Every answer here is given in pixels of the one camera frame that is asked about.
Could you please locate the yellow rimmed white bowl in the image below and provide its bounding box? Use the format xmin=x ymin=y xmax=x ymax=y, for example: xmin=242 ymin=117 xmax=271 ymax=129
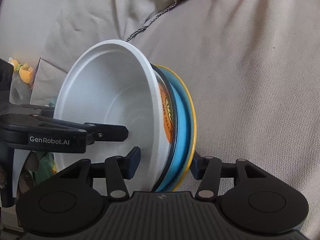
xmin=153 ymin=64 xmax=198 ymax=192

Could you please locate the white deep bowl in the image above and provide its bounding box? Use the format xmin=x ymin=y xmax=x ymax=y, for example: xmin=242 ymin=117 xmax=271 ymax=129
xmin=54 ymin=40 xmax=170 ymax=192

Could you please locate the yellow duck plush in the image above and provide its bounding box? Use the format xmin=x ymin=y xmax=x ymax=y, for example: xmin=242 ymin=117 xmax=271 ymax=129
xmin=8 ymin=57 xmax=34 ymax=85

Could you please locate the book on sofa back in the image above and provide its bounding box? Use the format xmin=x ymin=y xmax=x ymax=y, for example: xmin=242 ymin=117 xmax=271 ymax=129
xmin=30 ymin=58 xmax=41 ymax=90

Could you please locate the beige sofa cover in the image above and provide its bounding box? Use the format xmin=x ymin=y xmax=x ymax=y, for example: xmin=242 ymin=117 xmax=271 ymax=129
xmin=1 ymin=0 xmax=319 ymax=239

